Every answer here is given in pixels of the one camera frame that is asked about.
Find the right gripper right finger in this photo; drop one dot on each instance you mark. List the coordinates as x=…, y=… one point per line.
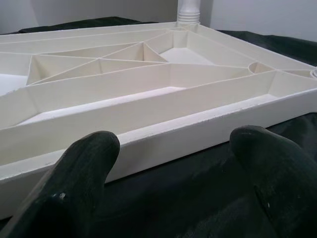
x=280, y=178

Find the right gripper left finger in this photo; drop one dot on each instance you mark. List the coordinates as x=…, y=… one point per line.
x=62, y=193

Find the white plastic table top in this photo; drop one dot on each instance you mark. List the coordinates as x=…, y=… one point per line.
x=148, y=111

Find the black cloth table cover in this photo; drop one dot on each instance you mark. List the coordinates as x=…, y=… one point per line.
x=185, y=198

